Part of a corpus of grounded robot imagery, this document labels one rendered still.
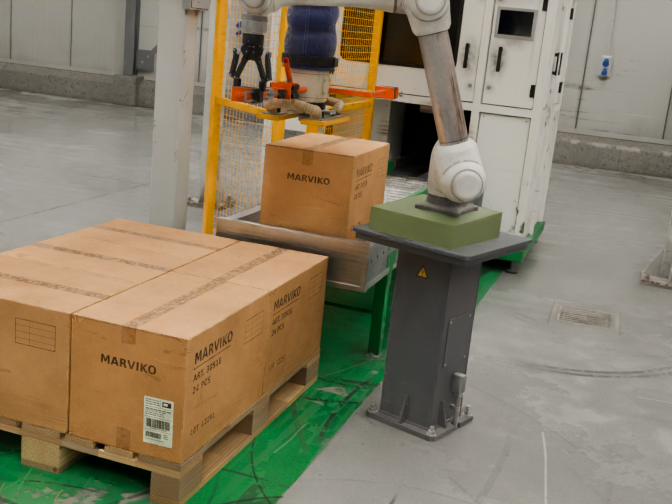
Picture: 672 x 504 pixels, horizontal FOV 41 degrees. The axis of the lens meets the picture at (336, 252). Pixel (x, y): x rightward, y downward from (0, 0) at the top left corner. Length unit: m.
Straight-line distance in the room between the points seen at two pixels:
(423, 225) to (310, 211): 0.78
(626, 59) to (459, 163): 9.41
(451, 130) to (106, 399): 1.41
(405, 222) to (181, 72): 1.91
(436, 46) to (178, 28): 2.03
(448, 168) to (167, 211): 2.18
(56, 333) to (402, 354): 1.30
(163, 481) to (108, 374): 0.36
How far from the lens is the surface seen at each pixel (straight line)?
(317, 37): 3.67
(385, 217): 3.29
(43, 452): 3.08
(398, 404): 3.54
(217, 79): 5.26
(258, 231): 3.88
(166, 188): 4.87
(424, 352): 3.41
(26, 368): 3.01
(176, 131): 4.81
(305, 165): 3.82
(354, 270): 3.75
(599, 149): 12.31
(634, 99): 12.40
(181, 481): 2.85
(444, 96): 3.07
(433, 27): 3.02
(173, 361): 2.70
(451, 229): 3.14
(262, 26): 3.18
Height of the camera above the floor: 1.46
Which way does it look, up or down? 14 degrees down
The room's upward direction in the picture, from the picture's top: 6 degrees clockwise
